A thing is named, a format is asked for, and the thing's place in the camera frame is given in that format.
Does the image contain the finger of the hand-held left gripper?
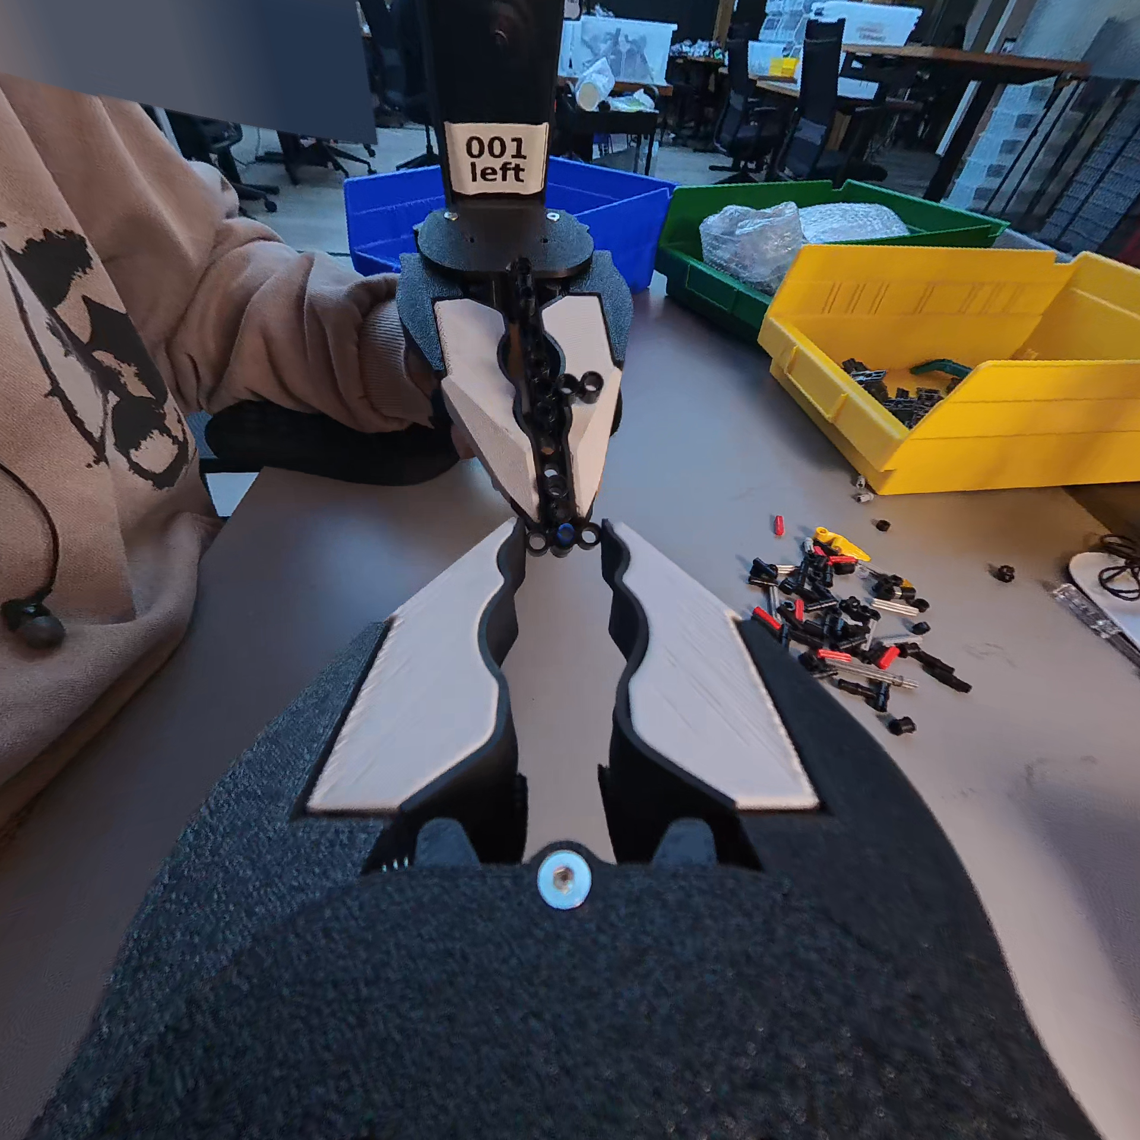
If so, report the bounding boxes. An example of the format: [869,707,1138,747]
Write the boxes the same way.
[541,293,624,520]
[433,299,545,527]

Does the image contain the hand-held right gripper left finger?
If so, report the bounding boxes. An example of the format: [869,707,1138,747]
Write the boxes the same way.
[304,517,527,816]

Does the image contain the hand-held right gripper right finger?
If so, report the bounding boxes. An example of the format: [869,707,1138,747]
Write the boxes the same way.
[601,517,823,814]

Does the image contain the thin black perforated beam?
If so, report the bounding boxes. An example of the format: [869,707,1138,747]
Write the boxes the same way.
[509,256,609,535]

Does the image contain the blue plastic parts bin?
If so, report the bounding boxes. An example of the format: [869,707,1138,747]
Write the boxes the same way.
[342,154,679,295]

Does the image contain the pile of small block pieces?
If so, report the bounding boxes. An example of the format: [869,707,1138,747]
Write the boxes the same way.
[744,525,975,738]

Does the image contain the black multi-hole connector piece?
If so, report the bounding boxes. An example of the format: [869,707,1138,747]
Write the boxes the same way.
[523,520,604,559]

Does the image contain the person's left forearm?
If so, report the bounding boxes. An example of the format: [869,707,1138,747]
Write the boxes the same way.
[133,216,446,434]

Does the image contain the grey desk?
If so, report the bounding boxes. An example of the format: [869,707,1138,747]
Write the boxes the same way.
[0,275,1140,1140]

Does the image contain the green plastic parts bin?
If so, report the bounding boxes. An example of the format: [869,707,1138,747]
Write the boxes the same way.
[653,177,1013,345]

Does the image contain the black chair armrest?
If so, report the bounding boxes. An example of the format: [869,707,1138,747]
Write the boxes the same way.
[203,399,462,488]

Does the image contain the bubble wrap bundle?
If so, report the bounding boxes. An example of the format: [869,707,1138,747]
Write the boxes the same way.
[698,199,912,297]

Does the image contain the black office chair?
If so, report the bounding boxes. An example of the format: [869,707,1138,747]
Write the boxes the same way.
[203,117,281,217]
[710,25,777,185]
[781,15,894,185]

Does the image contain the heap of black beams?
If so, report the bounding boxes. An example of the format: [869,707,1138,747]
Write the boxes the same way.
[839,356,969,431]

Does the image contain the yellow plastic parts bin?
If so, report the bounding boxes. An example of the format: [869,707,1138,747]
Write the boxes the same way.
[755,242,1140,498]

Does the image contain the clear screwdriver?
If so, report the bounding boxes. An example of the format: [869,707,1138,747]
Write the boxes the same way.
[1049,582,1140,666]

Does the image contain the beige hoodie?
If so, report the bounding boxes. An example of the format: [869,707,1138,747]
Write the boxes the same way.
[0,75,446,807]

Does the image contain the white book stand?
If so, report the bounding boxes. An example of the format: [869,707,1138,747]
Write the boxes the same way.
[1066,548,1140,653]

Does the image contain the wooden background table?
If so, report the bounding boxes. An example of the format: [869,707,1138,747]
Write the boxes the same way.
[839,40,1093,203]

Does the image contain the multicolour parts drawer racks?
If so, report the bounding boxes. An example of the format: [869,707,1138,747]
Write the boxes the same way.
[1035,78,1140,256]

